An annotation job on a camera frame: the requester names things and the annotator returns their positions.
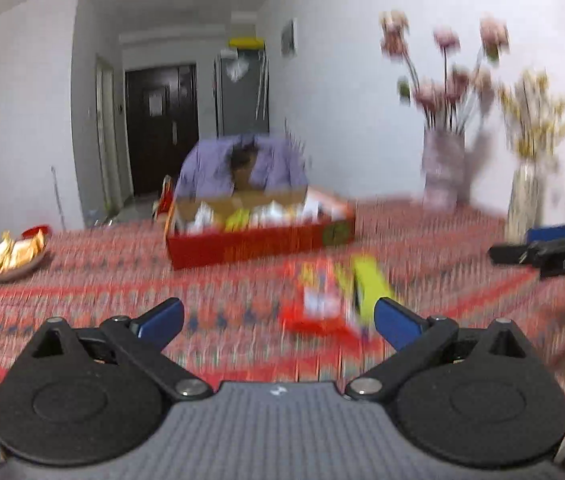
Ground red snack packet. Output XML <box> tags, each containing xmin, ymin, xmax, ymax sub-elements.
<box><xmin>280</xmin><ymin>259</ymin><xmax>363</xmax><ymax>337</ymax></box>

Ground white floral vase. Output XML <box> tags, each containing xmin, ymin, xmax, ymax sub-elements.
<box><xmin>505</xmin><ymin>161</ymin><xmax>547</xmax><ymax>244</ymax></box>

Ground white hanging umbrella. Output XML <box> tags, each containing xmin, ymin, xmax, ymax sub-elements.
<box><xmin>254</xmin><ymin>54</ymin><xmax>270</xmax><ymax>121</ymax></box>

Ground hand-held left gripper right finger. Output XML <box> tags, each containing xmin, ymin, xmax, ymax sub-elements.
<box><xmin>344</xmin><ymin>297</ymin><xmax>535</xmax><ymax>402</ymax></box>

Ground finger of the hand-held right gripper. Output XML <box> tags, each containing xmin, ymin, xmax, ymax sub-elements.
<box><xmin>525</xmin><ymin>221</ymin><xmax>565</xmax><ymax>246</ymax></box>
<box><xmin>488</xmin><ymin>243</ymin><xmax>544</xmax><ymax>267</ymax></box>

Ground white snack packet black print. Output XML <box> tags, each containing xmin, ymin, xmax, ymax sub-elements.
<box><xmin>184</xmin><ymin>202</ymin><xmax>216</xmax><ymax>234</ymax></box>

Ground grey refrigerator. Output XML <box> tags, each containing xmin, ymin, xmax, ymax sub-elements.
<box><xmin>214</xmin><ymin>49</ymin><xmax>270</xmax><ymax>139</ymax></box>

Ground lime green snack packet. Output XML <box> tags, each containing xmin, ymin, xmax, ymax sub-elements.
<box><xmin>349</xmin><ymin>255</ymin><xmax>397</xmax><ymax>337</ymax></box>

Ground patterned red tablecloth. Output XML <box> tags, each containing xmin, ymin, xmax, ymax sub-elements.
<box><xmin>0</xmin><ymin>194</ymin><xmax>565</xmax><ymax>463</ymax></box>

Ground white wall panel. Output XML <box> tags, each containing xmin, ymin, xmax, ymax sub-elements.
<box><xmin>280</xmin><ymin>18</ymin><xmax>298</xmax><ymax>59</ymax></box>

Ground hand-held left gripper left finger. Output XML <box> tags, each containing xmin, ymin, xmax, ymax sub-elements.
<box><xmin>26</xmin><ymin>297</ymin><xmax>215</xmax><ymax>402</ymax></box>

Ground white interior door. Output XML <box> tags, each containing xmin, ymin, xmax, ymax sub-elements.
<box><xmin>94</xmin><ymin>57</ymin><xmax>124</xmax><ymax>212</ymax></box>

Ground clear plastic bag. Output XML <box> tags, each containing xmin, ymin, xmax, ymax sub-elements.
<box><xmin>222</xmin><ymin>57</ymin><xmax>248</xmax><ymax>81</ymax></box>

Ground yellow black box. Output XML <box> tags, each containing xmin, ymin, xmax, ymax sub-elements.
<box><xmin>228</xmin><ymin>36</ymin><xmax>266</xmax><ymax>51</ymax></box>

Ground pink rose bouquet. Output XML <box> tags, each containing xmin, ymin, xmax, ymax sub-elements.
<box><xmin>379</xmin><ymin>9</ymin><xmax>512</xmax><ymax>137</ymax></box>

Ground brown wooden chair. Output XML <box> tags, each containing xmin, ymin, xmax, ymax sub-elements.
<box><xmin>229</xmin><ymin>146</ymin><xmax>259</xmax><ymax>194</ymax></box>

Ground thin mop handle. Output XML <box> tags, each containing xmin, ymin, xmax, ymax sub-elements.
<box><xmin>51</xmin><ymin>165</ymin><xmax>68</xmax><ymax>231</ymax></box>

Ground yellow flower branches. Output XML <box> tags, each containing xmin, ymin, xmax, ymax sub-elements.
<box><xmin>497</xmin><ymin>69</ymin><xmax>565</xmax><ymax>167</ymax></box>

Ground purple jacket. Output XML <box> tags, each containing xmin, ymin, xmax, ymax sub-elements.
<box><xmin>174</xmin><ymin>132</ymin><xmax>312</xmax><ymax>202</ymax></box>

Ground red cardboard box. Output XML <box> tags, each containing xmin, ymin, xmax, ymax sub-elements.
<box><xmin>164</xmin><ymin>185</ymin><xmax>359</xmax><ymax>272</ymax></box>

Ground yellow green snack packet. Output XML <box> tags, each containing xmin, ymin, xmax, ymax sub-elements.
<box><xmin>224</xmin><ymin>209</ymin><xmax>254</xmax><ymax>234</ymax></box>

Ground black entrance door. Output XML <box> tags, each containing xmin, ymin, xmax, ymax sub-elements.
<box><xmin>124</xmin><ymin>63</ymin><xmax>200</xmax><ymax>197</ymax></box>

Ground red shopping bag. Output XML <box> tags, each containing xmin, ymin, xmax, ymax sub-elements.
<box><xmin>153</xmin><ymin>175</ymin><xmax>176</xmax><ymax>224</ymax></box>

